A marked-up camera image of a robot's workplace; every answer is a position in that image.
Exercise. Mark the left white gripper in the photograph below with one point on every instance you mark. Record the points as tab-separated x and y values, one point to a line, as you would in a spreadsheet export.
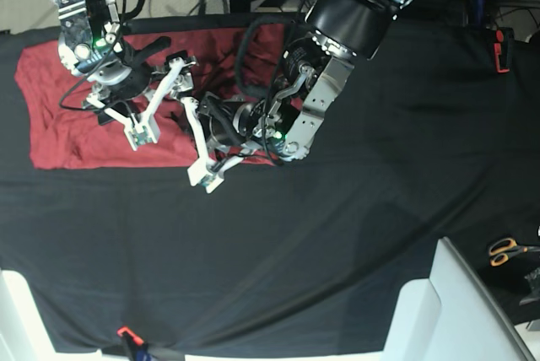
205	171

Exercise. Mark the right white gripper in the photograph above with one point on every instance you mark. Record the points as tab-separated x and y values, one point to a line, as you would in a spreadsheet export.
132	96

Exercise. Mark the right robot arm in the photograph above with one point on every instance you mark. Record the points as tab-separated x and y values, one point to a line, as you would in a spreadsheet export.
92	36

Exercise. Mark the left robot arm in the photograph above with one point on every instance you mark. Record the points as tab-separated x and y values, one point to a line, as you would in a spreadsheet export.
279	121

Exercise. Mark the blue orange clamp bottom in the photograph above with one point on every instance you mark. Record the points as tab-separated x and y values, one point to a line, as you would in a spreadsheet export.
135	348

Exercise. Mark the black table cloth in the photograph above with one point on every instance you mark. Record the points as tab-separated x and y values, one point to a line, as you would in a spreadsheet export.
426	141

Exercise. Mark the orange black clamp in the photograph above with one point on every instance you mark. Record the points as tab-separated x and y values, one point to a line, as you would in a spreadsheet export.
503	49

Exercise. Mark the yellow-handled scissors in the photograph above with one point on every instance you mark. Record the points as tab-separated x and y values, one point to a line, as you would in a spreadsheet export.
506	249

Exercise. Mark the blue clamp handle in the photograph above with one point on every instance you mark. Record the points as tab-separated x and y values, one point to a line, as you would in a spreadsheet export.
477	12

